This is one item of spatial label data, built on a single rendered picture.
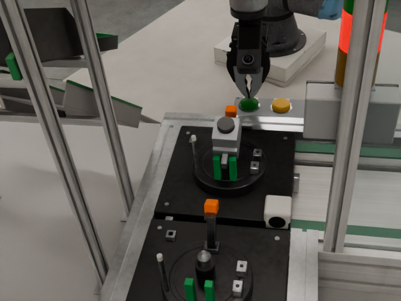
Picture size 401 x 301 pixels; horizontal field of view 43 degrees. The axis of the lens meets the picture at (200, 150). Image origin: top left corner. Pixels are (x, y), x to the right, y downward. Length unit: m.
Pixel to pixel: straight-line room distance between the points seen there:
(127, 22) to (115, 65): 2.16
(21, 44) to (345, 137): 0.42
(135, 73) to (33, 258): 0.65
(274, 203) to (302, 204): 0.11
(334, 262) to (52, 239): 0.55
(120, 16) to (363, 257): 3.13
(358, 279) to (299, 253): 0.12
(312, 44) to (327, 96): 0.77
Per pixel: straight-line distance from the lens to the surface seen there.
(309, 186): 1.02
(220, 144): 0.88
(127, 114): 1.01
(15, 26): 0.62
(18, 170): 1.25
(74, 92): 0.84
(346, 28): 0.64
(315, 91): 0.70
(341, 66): 0.66
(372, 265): 0.90
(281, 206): 0.88
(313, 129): 0.72
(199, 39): 1.61
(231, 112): 0.94
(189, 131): 1.07
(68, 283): 1.00
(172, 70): 1.47
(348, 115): 0.67
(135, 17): 3.74
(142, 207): 0.95
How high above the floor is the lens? 1.64
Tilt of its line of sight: 42 degrees down
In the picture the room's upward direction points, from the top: 6 degrees counter-clockwise
